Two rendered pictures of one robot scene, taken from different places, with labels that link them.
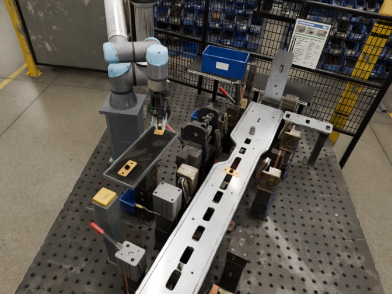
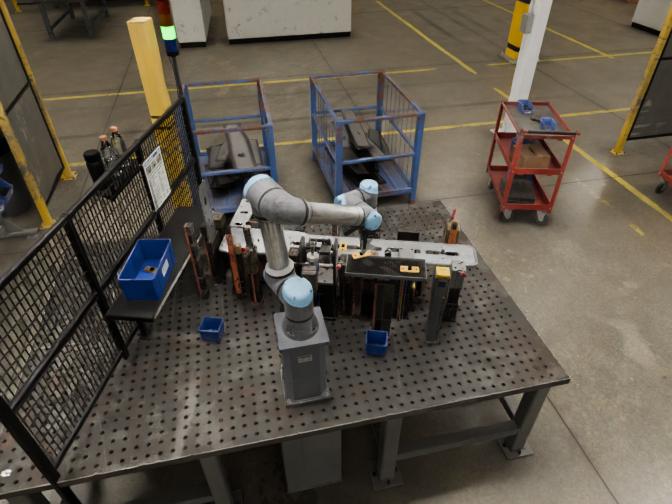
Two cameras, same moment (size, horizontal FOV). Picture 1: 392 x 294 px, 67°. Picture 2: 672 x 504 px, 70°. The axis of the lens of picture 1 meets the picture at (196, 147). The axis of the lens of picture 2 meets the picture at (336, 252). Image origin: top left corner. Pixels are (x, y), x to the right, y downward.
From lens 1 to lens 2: 242 cm
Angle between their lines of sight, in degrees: 75
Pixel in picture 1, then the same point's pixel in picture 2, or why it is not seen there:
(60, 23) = not seen: outside the picture
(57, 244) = (449, 388)
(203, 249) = (423, 246)
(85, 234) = (426, 372)
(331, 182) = not seen: hidden behind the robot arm
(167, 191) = (406, 253)
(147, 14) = not seen: hidden behind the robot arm
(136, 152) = (388, 271)
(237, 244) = (412, 229)
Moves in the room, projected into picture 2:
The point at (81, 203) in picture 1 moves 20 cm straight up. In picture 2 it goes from (396, 397) to (400, 370)
